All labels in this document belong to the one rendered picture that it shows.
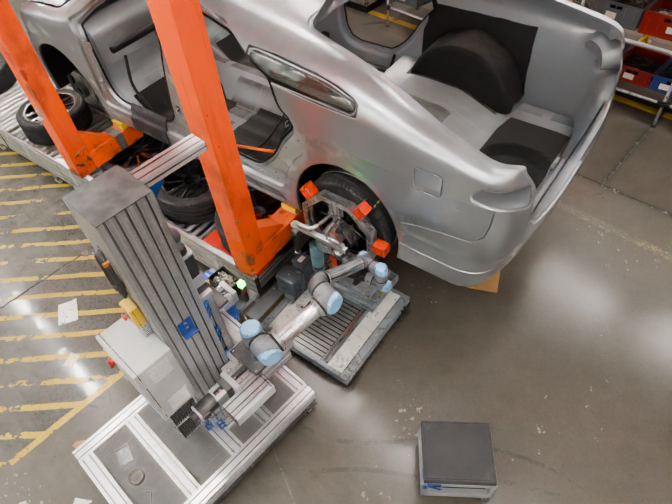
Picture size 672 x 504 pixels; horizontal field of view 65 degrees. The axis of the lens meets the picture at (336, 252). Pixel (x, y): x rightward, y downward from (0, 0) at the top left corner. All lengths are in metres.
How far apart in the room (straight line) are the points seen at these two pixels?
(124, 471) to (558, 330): 3.02
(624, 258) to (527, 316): 1.01
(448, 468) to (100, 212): 2.21
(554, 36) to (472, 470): 2.86
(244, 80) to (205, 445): 2.93
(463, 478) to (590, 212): 2.72
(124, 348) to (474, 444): 1.94
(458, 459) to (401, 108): 1.92
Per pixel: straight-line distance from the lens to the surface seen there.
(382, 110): 2.80
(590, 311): 4.32
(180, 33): 2.58
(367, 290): 3.87
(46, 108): 4.61
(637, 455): 3.88
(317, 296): 2.77
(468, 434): 3.27
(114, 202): 2.14
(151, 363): 2.62
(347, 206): 3.17
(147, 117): 4.57
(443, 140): 2.70
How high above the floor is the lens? 3.34
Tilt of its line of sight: 49 degrees down
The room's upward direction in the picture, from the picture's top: 6 degrees counter-clockwise
